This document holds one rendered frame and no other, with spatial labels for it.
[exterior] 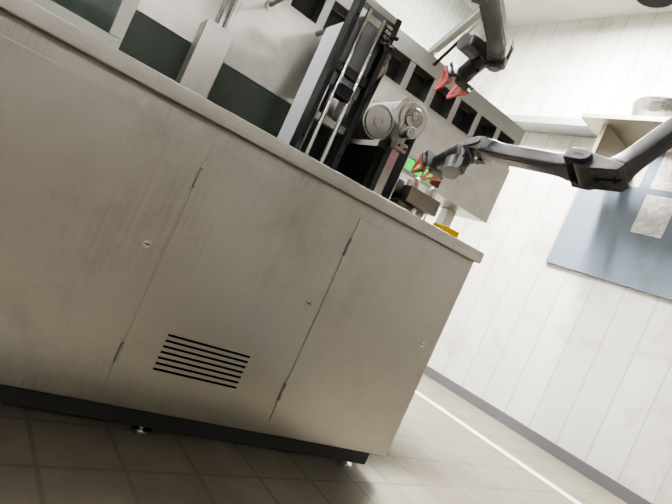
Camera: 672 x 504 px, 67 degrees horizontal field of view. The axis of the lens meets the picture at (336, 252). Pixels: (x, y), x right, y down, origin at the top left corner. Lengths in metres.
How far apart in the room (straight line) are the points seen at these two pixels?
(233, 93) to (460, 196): 1.21
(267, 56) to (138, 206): 0.93
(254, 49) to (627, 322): 3.12
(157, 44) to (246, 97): 0.34
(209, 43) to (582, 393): 3.38
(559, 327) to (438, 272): 2.57
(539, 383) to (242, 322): 3.11
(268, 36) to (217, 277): 1.00
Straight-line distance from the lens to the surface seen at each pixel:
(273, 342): 1.51
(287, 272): 1.46
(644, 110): 3.94
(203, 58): 1.68
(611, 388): 4.05
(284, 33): 2.07
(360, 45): 1.71
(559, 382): 4.18
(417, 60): 2.38
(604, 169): 1.43
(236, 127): 1.32
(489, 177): 2.69
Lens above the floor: 0.70
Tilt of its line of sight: level
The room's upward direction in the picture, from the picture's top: 24 degrees clockwise
